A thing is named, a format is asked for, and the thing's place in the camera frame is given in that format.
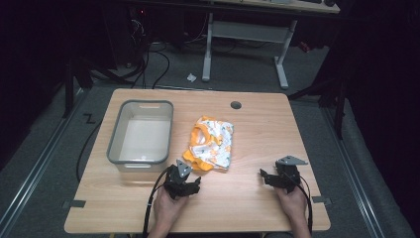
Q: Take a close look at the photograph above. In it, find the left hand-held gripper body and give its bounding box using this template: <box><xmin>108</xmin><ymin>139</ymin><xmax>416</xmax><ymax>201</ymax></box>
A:
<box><xmin>163</xmin><ymin>159</ymin><xmax>194</xmax><ymax>200</ymax></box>

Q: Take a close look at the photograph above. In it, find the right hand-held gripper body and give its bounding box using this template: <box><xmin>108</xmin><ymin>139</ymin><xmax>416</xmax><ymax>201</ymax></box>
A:
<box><xmin>272</xmin><ymin>155</ymin><xmax>309</xmax><ymax>194</ymax></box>

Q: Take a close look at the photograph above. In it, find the orange and white printed garment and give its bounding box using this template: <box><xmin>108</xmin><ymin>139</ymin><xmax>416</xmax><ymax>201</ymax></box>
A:
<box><xmin>181</xmin><ymin>115</ymin><xmax>236</xmax><ymax>173</ymax></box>

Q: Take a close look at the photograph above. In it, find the white plastic bin grey rim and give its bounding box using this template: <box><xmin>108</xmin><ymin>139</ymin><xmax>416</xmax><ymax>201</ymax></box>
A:
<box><xmin>106</xmin><ymin>99</ymin><xmax>175</xmax><ymax>174</ymax></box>

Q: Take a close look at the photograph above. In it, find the person's left hand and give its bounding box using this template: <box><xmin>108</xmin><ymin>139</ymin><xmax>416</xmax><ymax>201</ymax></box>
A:
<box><xmin>153</xmin><ymin>186</ymin><xmax>190</xmax><ymax>230</ymax></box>

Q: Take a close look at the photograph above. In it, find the person's right hand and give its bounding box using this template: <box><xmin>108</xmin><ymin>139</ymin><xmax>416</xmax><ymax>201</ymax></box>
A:
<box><xmin>274</xmin><ymin>183</ymin><xmax>309</xmax><ymax>227</ymax></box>

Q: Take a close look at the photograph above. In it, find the black metal stand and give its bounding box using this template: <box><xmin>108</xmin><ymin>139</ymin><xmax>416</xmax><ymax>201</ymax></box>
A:
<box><xmin>60</xmin><ymin>55</ymin><xmax>95</xmax><ymax>119</ymax></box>
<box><xmin>286</xmin><ymin>74</ymin><xmax>349</xmax><ymax>141</ymax></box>

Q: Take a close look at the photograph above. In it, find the wooden desk with white legs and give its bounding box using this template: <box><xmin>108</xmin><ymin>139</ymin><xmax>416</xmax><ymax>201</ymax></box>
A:
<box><xmin>200</xmin><ymin>0</ymin><xmax>342</xmax><ymax>90</ymax></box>

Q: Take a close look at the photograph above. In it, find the black computer tower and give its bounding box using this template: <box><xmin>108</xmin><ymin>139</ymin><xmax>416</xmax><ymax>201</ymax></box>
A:
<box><xmin>101</xmin><ymin>5</ymin><xmax>151</xmax><ymax>69</ymax></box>

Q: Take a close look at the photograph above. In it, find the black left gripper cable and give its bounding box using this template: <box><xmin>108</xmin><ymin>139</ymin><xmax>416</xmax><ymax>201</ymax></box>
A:
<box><xmin>142</xmin><ymin>166</ymin><xmax>174</xmax><ymax>238</ymax></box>

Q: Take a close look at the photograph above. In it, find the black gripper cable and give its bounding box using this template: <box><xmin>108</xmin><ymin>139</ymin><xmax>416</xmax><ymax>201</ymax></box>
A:
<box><xmin>142</xmin><ymin>166</ymin><xmax>174</xmax><ymax>238</ymax></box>
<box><xmin>286</xmin><ymin>172</ymin><xmax>314</xmax><ymax>234</ymax></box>

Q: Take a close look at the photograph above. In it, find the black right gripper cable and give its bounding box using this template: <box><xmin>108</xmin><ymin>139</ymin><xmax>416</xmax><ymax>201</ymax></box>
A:
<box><xmin>286</xmin><ymin>172</ymin><xmax>314</xmax><ymax>234</ymax></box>

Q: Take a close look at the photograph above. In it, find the metal floor rail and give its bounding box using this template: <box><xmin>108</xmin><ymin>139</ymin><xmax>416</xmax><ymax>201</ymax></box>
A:
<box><xmin>320</xmin><ymin>106</ymin><xmax>388</xmax><ymax>238</ymax></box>
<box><xmin>0</xmin><ymin>86</ymin><xmax>89</xmax><ymax>232</ymax></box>

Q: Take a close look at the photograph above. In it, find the black floor cable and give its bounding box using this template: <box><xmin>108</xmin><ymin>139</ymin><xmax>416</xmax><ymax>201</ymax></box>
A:
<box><xmin>75</xmin><ymin>119</ymin><xmax>104</xmax><ymax>183</ymax></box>

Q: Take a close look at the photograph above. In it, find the bundle of black floor cables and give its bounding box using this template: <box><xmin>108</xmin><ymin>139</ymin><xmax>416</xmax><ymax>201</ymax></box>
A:
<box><xmin>90</xmin><ymin>39</ymin><xmax>171</xmax><ymax>90</ymax></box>

